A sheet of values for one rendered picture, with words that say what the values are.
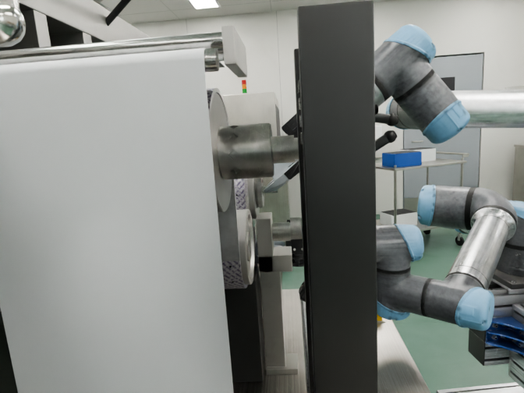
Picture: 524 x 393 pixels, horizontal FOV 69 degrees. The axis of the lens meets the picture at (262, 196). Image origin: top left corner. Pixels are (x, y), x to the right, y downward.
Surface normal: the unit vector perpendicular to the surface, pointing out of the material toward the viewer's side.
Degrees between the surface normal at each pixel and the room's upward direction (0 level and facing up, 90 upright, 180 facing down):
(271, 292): 90
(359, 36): 90
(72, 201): 90
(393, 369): 0
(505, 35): 90
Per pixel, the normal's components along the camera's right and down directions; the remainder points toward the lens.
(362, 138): -0.07, 0.19
